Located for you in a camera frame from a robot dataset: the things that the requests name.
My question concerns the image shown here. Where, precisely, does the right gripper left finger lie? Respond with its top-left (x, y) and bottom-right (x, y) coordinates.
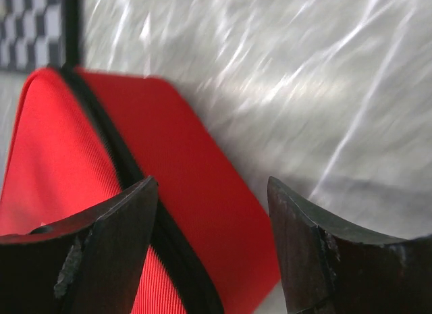
top-left (1, 178), bottom-right (158, 313)

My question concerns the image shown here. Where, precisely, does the red black medicine case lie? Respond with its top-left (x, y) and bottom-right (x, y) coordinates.
top-left (1, 66), bottom-right (280, 313)

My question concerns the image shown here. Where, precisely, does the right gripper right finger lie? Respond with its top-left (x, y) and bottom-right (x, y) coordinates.
top-left (267, 177), bottom-right (431, 313)

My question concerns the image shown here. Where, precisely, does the black white chessboard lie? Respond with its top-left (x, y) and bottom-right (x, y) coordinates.
top-left (1, 0), bottom-right (82, 74)

